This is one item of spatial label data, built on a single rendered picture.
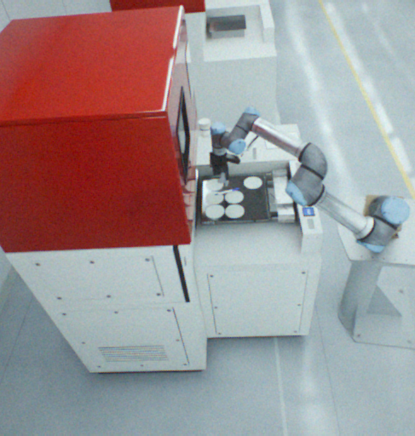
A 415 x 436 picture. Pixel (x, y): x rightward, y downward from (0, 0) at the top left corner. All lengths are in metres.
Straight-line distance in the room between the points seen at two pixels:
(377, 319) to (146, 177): 1.96
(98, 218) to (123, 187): 0.19
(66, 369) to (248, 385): 1.13
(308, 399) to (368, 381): 0.37
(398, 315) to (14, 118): 2.43
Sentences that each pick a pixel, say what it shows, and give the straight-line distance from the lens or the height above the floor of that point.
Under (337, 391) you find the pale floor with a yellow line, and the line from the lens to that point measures 2.62.
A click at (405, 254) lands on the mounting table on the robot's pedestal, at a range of 2.15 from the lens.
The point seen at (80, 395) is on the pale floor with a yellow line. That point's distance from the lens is 2.76.
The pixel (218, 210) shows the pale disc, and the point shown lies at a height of 0.90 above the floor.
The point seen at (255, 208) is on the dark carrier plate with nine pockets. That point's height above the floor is 0.90.
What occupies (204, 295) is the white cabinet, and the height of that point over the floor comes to 0.56.
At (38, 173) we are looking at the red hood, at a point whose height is 1.62.
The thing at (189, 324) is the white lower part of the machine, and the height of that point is 0.61.
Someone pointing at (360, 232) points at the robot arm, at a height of 1.03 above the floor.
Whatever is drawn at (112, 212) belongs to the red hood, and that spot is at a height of 1.42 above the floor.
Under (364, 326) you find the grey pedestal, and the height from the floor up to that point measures 0.01.
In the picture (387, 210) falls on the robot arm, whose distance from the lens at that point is 1.91.
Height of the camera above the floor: 2.42
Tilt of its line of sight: 46 degrees down
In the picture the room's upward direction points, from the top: 7 degrees counter-clockwise
